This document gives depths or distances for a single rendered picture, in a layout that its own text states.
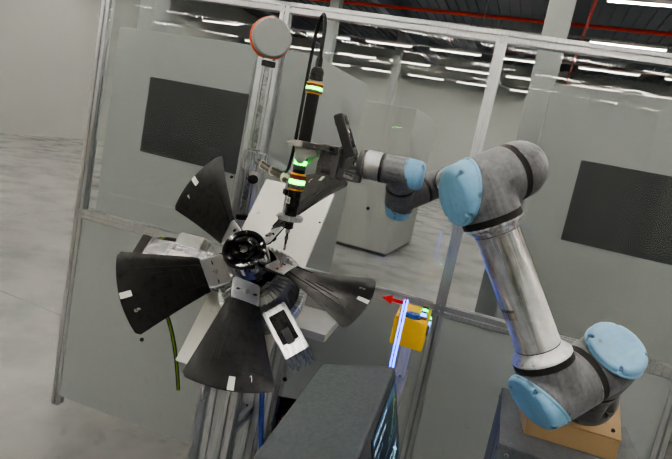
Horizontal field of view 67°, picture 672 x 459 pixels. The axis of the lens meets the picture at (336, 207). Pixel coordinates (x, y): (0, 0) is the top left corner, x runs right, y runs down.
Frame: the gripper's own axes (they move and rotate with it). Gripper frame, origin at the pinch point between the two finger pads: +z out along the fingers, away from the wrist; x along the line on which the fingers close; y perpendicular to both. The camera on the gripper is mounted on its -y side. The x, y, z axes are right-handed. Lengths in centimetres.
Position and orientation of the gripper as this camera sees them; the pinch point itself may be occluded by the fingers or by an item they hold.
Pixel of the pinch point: (293, 140)
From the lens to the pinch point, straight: 136.4
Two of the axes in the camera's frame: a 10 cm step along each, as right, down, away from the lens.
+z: -9.4, -2.2, 2.4
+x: 2.6, -0.8, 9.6
